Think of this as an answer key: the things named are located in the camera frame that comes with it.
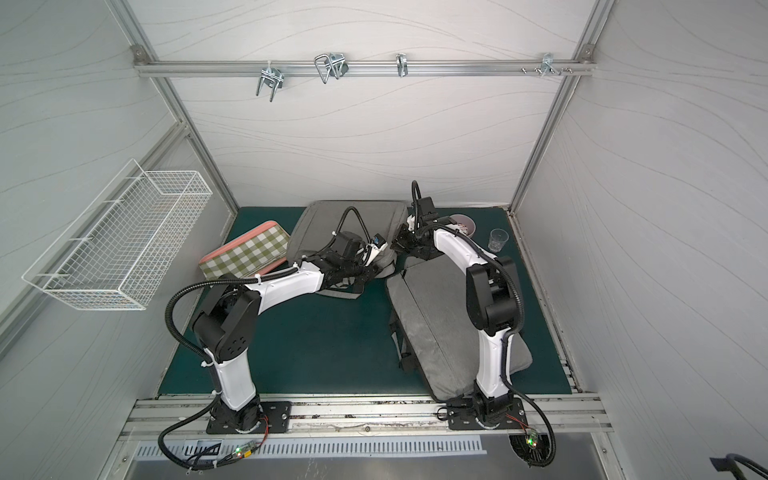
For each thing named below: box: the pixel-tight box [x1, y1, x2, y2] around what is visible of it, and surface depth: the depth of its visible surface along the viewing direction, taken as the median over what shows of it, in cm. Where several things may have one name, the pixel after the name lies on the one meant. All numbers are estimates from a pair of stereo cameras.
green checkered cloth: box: [199, 226, 290, 280], surface depth 107 cm
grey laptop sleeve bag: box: [387, 255, 533, 400], surface depth 84 cm
